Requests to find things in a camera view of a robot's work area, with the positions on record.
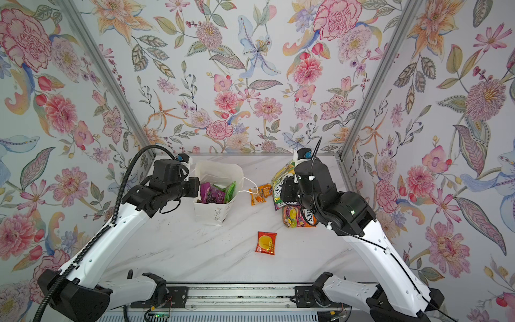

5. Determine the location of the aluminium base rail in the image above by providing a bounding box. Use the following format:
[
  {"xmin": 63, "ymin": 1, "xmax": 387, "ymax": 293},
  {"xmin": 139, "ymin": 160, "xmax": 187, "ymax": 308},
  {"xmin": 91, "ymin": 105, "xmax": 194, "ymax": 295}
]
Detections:
[{"xmin": 86, "ymin": 281, "xmax": 411, "ymax": 315}]

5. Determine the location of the orange Foxs candy bag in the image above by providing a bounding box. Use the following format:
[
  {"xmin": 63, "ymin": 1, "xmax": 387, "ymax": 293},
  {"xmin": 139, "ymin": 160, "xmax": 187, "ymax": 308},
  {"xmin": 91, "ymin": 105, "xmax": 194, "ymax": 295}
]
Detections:
[{"xmin": 282, "ymin": 205, "xmax": 318, "ymax": 228}]

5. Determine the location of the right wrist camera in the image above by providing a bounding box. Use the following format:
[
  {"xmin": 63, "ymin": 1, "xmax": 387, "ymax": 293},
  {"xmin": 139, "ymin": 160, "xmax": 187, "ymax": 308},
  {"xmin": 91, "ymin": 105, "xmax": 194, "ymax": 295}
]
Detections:
[{"xmin": 296, "ymin": 148, "xmax": 312, "ymax": 163}]

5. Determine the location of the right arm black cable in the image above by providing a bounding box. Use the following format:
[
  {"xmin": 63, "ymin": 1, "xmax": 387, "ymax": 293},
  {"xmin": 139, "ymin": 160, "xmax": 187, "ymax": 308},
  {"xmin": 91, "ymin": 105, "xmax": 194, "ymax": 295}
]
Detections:
[{"xmin": 309, "ymin": 136, "xmax": 459, "ymax": 322}]

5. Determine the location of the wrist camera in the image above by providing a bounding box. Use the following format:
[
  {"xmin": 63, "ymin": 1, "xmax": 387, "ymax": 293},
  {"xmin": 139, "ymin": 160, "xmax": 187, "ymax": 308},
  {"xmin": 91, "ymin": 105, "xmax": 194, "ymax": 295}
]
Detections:
[
  {"xmin": 296, "ymin": 148, "xmax": 312, "ymax": 163},
  {"xmin": 177, "ymin": 153, "xmax": 190, "ymax": 173}
]

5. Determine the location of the green Foxs candy bag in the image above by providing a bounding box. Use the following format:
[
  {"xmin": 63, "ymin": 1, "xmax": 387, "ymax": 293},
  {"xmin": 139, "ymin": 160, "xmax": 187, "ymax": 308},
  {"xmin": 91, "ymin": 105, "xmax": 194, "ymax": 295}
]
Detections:
[{"xmin": 271, "ymin": 161, "xmax": 296, "ymax": 211}]

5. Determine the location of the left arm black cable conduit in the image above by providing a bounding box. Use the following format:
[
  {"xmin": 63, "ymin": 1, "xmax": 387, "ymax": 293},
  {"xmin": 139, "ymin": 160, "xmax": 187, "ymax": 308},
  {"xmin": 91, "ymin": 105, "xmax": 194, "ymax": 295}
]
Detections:
[{"xmin": 31, "ymin": 144, "xmax": 178, "ymax": 322}]

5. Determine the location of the green Lays chips bag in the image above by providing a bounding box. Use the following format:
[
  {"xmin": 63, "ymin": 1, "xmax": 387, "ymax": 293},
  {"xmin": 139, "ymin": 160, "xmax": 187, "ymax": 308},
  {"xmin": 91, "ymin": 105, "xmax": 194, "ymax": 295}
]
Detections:
[{"xmin": 224, "ymin": 181, "xmax": 236, "ymax": 204}]

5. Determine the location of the white paper gift bag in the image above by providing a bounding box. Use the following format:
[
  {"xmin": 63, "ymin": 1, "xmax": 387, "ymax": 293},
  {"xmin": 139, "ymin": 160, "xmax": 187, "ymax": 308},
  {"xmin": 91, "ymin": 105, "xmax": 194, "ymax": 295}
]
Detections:
[{"xmin": 193, "ymin": 161, "xmax": 258, "ymax": 226}]

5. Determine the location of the small orange snack packet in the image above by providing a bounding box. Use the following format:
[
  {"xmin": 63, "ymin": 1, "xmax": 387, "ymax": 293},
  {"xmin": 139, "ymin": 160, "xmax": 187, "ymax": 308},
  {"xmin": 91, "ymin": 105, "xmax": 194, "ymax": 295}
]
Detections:
[{"xmin": 259, "ymin": 184, "xmax": 273, "ymax": 198}]

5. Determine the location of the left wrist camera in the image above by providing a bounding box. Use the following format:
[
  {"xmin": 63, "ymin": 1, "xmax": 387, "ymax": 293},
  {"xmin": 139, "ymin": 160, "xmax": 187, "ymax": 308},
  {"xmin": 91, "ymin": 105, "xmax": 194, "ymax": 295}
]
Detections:
[{"xmin": 177, "ymin": 153, "xmax": 190, "ymax": 173}]

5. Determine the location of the small orange candy packet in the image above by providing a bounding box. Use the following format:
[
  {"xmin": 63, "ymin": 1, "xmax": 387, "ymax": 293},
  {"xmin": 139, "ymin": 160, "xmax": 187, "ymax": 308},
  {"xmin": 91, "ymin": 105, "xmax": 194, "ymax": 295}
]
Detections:
[{"xmin": 248, "ymin": 189, "xmax": 266, "ymax": 206}]

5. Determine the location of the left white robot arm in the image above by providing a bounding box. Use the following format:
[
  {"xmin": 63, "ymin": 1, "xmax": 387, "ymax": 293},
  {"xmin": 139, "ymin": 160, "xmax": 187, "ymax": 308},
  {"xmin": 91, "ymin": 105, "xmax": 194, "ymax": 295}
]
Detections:
[{"xmin": 34, "ymin": 154, "xmax": 200, "ymax": 321}]

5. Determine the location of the small red snack packet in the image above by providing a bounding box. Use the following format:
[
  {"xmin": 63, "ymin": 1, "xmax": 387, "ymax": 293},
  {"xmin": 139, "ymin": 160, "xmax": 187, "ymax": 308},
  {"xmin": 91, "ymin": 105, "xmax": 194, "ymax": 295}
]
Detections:
[{"xmin": 255, "ymin": 232, "xmax": 277, "ymax": 256}]

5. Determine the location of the purple snack bag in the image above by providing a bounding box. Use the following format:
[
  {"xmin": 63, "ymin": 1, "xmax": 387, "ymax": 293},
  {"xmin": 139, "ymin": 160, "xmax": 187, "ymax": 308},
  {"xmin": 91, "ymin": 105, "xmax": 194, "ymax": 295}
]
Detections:
[{"xmin": 200, "ymin": 182, "xmax": 225, "ymax": 204}]

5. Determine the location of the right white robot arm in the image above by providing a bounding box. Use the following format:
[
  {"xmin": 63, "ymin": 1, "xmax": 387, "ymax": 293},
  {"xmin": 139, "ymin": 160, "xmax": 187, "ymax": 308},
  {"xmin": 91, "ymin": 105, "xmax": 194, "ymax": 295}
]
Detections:
[{"xmin": 272, "ymin": 155, "xmax": 445, "ymax": 321}]

